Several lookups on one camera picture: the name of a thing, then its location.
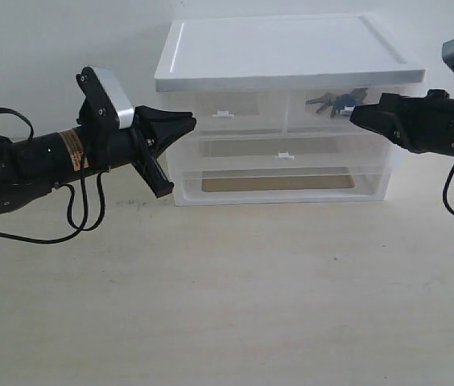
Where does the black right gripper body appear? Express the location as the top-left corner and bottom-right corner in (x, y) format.
(391, 90), (454, 155)

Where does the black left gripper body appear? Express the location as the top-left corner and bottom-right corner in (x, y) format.
(77, 105), (159, 171)

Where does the white plastic drawer cabinet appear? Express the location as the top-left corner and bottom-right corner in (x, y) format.
(155, 14), (426, 206)

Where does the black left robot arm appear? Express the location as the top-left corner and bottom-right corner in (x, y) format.
(0, 106), (196, 215)

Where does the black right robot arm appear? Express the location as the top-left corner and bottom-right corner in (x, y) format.
(166, 89), (454, 201)

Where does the key bunch with blue tag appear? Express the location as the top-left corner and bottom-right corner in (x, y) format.
(305, 88), (369, 119)

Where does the clear wide middle drawer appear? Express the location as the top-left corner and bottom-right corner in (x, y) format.
(167, 134), (391, 173)

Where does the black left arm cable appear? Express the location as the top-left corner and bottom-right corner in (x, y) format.
(0, 106), (109, 244)

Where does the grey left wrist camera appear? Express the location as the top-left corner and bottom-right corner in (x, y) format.
(76, 66), (134, 133)

